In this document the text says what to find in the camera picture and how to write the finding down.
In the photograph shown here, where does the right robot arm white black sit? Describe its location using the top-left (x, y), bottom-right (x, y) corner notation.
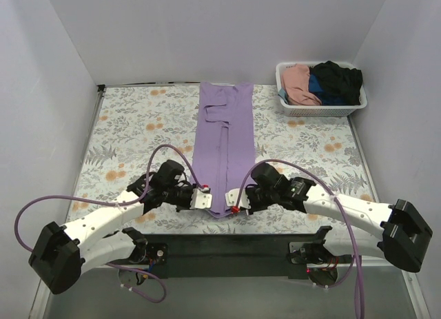
top-left (232, 160), bottom-right (433, 273)

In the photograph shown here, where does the aluminium frame rail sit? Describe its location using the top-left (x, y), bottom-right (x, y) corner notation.
top-left (30, 258), bottom-right (429, 318)

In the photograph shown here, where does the floral patterned table cloth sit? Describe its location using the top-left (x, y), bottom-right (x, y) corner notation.
top-left (68, 85), bottom-right (376, 234)

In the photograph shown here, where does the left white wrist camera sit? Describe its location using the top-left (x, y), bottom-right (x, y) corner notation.
top-left (189, 185), bottom-right (213, 210)

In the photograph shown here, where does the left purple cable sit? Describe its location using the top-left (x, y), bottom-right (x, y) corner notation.
top-left (15, 144), bottom-right (209, 303)

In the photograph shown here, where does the blue t shirt in basket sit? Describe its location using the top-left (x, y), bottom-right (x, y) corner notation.
top-left (309, 74), bottom-right (345, 106)

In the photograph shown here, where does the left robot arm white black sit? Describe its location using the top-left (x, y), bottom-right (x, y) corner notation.
top-left (29, 160), bottom-right (211, 294)

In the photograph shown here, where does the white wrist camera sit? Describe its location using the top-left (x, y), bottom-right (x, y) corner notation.
top-left (225, 188), bottom-right (251, 214)
top-left (189, 185), bottom-right (213, 210)

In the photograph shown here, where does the pink t shirt in basket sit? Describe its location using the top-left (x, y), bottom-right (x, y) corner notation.
top-left (281, 64), bottom-right (322, 106)

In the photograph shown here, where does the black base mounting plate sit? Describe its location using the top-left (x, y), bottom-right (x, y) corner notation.
top-left (138, 231), bottom-right (351, 280)

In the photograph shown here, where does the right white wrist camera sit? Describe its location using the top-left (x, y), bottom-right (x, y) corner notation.
top-left (225, 188), bottom-right (251, 214)

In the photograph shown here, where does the black t shirt in basket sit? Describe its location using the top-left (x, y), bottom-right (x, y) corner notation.
top-left (309, 61), bottom-right (363, 105)

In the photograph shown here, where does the purple t shirt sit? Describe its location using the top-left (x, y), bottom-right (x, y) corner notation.
top-left (192, 82), bottom-right (255, 218)

